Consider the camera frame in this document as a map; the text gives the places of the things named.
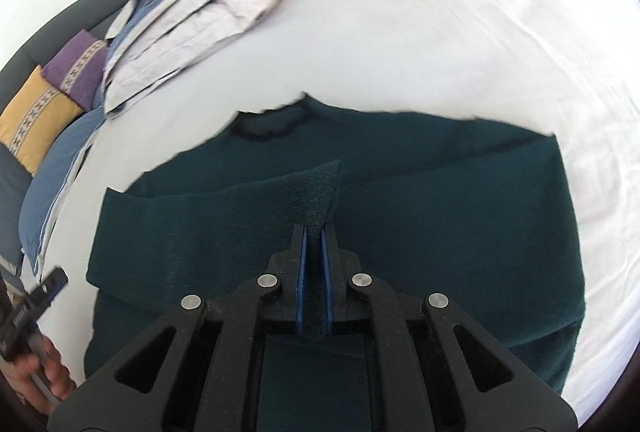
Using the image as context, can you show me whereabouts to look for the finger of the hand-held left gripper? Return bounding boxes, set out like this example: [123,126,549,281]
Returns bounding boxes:
[39,267,69,301]

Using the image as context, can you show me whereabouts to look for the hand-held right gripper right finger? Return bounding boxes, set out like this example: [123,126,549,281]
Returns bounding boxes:
[320,224,581,432]

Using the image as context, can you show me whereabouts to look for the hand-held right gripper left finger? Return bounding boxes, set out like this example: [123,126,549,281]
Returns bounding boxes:
[47,224,307,432]

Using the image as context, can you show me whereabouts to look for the dark green sweater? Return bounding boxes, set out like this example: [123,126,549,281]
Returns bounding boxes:
[82,92,586,432]

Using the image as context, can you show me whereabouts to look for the person's left hand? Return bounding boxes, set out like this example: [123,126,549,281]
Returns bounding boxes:
[0,337,77,413]

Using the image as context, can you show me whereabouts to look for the blue pillow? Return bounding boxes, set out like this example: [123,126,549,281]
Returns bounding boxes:
[20,106,108,273]

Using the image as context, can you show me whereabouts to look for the yellow patterned cushion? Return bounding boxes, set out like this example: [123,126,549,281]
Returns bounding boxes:
[0,66,85,177]

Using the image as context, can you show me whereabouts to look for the purple patterned cushion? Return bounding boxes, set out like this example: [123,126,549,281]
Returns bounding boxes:
[42,29,111,110]

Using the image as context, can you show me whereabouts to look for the white sheeted bed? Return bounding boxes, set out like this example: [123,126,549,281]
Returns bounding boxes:
[30,0,640,423]

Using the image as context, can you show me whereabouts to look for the dark grey headboard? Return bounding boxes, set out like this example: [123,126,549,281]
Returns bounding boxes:
[0,0,136,273]

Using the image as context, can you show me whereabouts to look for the folded grey blue duvet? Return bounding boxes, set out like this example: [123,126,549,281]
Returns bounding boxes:
[102,0,301,120]

